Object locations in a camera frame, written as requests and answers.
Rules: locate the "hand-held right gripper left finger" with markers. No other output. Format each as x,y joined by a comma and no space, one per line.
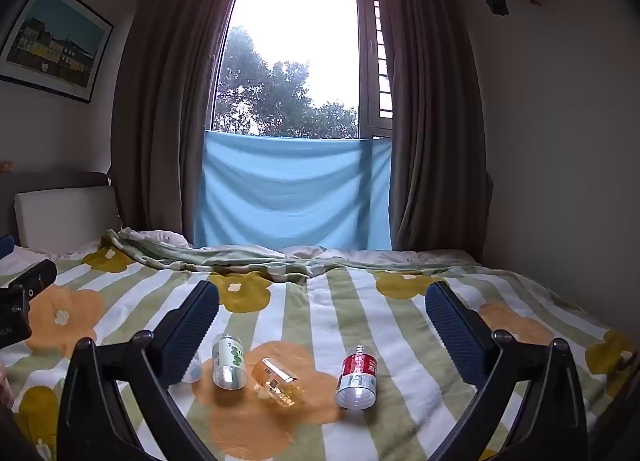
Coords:
192,323

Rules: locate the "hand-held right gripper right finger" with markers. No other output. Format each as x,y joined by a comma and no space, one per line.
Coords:
450,326

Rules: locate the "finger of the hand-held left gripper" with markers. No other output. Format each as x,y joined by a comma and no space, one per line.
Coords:
35,275

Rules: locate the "red label clear plastic cup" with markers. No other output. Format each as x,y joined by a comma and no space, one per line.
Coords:
357,377

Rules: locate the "blue label clear plastic cup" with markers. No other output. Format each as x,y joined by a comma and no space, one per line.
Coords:
192,371

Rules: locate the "green label clear plastic cup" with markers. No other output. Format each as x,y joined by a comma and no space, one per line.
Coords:
228,360

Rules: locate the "orange label clear plastic cup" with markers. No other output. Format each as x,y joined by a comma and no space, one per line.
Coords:
278,383

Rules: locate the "grey white headboard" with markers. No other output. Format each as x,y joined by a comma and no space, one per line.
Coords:
60,211

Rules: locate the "flower striped blanket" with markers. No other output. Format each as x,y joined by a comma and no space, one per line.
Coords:
310,341

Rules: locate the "blue cloth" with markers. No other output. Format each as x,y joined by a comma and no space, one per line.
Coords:
292,191

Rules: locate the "brown curtain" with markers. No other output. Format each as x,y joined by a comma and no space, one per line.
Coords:
165,106
435,106

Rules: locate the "framed town picture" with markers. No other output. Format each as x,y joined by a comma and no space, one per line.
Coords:
52,41

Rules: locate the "window frame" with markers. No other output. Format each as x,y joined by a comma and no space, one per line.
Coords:
372,61

